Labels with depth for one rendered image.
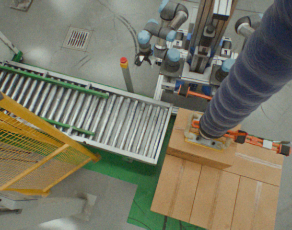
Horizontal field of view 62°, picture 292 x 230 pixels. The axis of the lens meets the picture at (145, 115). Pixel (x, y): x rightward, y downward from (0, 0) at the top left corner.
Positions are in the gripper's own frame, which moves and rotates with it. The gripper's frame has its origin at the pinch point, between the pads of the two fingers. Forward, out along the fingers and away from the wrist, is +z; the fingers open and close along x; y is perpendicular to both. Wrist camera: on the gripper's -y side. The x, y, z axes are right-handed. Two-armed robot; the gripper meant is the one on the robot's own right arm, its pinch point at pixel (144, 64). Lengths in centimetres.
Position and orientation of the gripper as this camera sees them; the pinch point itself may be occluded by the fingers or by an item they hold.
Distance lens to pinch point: 194.5
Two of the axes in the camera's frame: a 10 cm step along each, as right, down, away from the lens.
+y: 6.0, -7.7, 2.2
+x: -8.0, -5.6, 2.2
